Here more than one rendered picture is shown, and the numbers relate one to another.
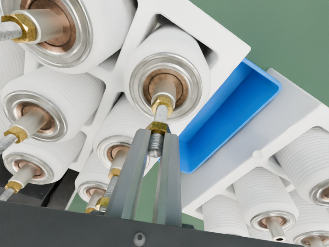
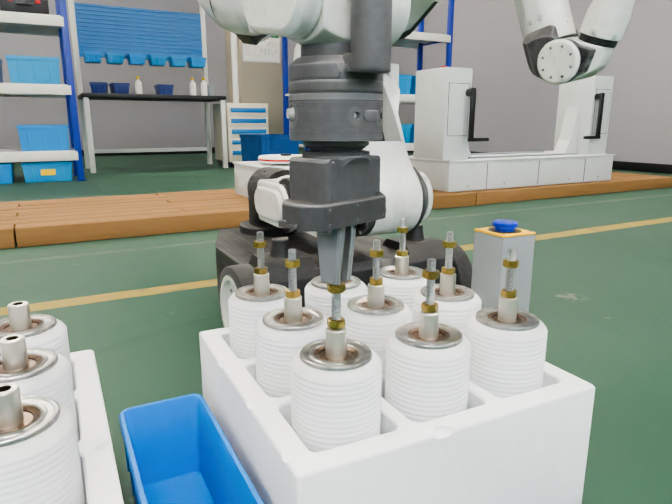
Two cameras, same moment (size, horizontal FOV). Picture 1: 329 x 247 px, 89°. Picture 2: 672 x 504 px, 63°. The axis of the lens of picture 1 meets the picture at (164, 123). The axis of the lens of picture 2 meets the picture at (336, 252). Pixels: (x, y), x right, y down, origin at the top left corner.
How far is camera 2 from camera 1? 0.49 m
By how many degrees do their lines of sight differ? 57
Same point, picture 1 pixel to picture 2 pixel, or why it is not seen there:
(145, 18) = (398, 420)
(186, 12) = (380, 443)
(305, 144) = (76, 480)
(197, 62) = (343, 374)
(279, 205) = (42, 382)
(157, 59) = (366, 357)
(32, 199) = (283, 279)
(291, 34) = not seen: outside the picture
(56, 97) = (381, 319)
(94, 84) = not seen: hidden behind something
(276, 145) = (102, 467)
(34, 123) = (374, 296)
